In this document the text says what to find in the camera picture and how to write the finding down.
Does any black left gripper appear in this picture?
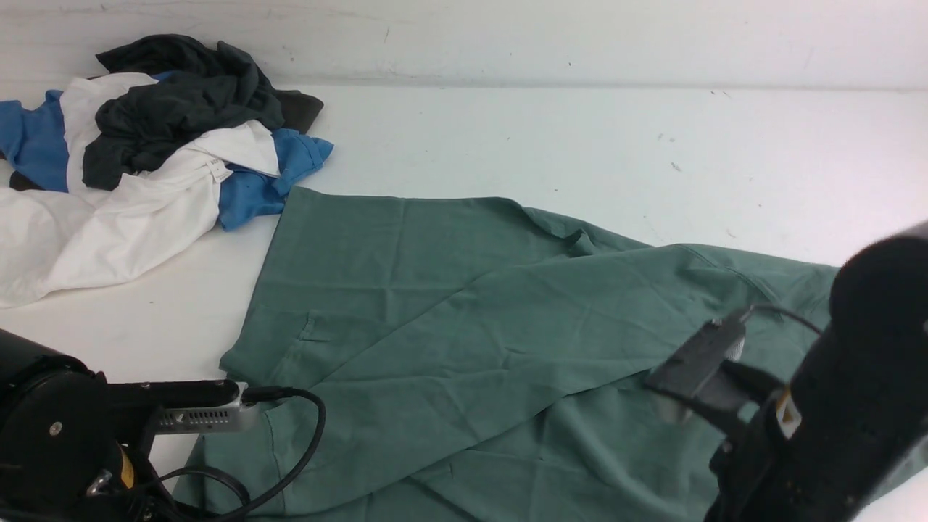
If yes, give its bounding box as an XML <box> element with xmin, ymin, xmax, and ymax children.
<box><xmin>1</xmin><ymin>331</ymin><xmax>157</xmax><ymax>521</ymax></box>

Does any green long sleeve shirt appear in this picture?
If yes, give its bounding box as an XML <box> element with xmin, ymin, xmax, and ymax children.
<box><xmin>173</xmin><ymin>186</ymin><xmax>928</xmax><ymax>522</ymax></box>

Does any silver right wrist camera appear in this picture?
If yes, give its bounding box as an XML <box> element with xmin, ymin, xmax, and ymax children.
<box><xmin>644</xmin><ymin>314</ymin><xmax>747</xmax><ymax>434</ymax></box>

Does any dark grey shirt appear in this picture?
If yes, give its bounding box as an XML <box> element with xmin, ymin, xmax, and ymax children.
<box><xmin>2</xmin><ymin>34</ymin><xmax>324</xmax><ymax>192</ymax></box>

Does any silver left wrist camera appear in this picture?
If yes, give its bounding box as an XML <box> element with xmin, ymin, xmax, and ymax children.
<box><xmin>107</xmin><ymin>379</ymin><xmax>261</xmax><ymax>435</ymax></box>

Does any black right camera cable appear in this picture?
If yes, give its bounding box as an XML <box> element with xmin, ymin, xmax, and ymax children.
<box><xmin>739</xmin><ymin>303</ymin><xmax>824</xmax><ymax>338</ymax></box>

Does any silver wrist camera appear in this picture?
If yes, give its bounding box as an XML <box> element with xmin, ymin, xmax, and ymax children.
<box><xmin>107</xmin><ymin>379</ymin><xmax>261</xmax><ymax>435</ymax></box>
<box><xmin>644</xmin><ymin>314</ymin><xmax>747</xmax><ymax>434</ymax></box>

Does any blue shirt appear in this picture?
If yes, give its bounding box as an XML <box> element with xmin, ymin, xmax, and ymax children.
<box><xmin>0</xmin><ymin>70</ymin><xmax>335</xmax><ymax>233</ymax></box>

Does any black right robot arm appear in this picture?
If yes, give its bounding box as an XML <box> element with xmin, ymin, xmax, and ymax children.
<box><xmin>705</xmin><ymin>223</ymin><xmax>926</xmax><ymax>521</ymax></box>

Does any white shirt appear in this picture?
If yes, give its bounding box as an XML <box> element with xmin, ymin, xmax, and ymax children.
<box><xmin>1</xmin><ymin>72</ymin><xmax>281</xmax><ymax>308</ymax></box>

